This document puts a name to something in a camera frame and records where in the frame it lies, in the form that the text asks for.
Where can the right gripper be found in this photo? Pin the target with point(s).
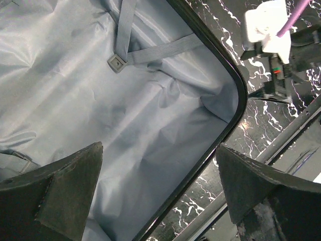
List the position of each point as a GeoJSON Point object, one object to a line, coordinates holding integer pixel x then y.
{"type": "Point", "coordinates": [304, 55]}

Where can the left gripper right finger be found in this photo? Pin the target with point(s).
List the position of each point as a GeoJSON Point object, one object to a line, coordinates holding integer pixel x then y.
{"type": "Point", "coordinates": [265, 203]}

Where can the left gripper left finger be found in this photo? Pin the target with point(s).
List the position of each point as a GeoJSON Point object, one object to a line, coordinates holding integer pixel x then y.
{"type": "Point", "coordinates": [48, 202]}

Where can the blue fish-print suitcase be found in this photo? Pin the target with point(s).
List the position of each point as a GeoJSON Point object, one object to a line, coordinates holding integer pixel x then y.
{"type": "Point", "coordinates": [146, 79]}

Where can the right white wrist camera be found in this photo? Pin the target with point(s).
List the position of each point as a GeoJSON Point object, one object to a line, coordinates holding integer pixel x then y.
{"type": "Point", "coordinates": [261, 25]}

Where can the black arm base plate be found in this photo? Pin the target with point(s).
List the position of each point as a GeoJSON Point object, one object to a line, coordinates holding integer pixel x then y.
{"type": "Point", "coordinates": [297, 152]}

